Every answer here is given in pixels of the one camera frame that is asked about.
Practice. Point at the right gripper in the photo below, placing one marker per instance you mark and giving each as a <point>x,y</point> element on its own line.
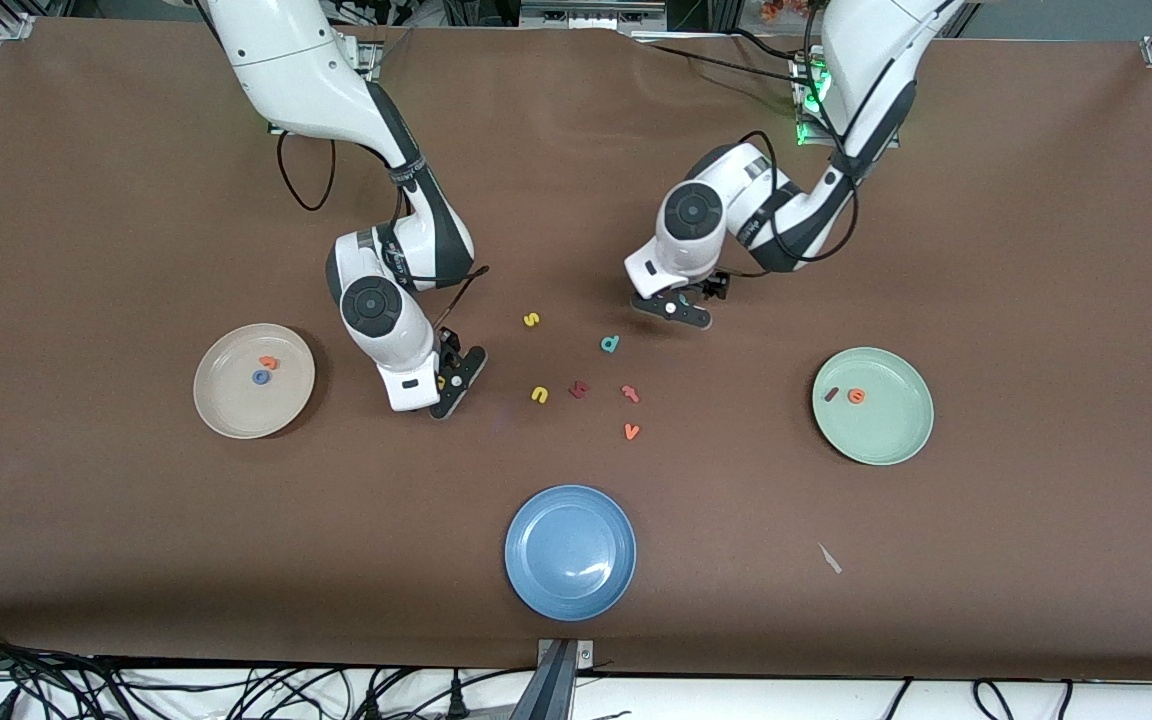
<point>450,345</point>

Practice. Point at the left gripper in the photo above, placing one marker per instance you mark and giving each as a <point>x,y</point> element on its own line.
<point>715,287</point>

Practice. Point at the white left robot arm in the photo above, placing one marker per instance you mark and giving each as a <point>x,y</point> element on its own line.
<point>866,50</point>

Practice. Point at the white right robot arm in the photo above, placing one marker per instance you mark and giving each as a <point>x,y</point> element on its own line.
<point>286,60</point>

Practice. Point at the dark red foam letter k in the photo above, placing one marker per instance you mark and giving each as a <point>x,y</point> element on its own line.
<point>579,390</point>

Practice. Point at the brown paper table cover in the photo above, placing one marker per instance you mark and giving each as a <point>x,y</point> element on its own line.
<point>576,200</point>

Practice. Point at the green plate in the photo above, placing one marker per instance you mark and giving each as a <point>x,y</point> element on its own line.
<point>873,430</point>

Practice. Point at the beige brown plate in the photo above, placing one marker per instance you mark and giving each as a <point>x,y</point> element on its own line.
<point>236,400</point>

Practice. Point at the blue plate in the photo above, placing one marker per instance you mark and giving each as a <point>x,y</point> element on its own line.
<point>570,555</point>

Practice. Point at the orange flower decoration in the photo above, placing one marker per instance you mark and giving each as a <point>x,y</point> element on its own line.
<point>786,8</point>

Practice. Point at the small grey paper scrap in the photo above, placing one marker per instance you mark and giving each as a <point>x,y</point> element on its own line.
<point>830,560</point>

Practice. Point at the silver equipment box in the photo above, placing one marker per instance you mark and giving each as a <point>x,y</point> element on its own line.
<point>586,15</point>

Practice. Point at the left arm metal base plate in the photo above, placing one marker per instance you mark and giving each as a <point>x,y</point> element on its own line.
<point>802,100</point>

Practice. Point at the silver mounting bracket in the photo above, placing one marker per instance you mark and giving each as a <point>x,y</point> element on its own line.
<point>584,655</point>

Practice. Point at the grey camera pole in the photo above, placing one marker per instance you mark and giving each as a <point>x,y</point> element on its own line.
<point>551,695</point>

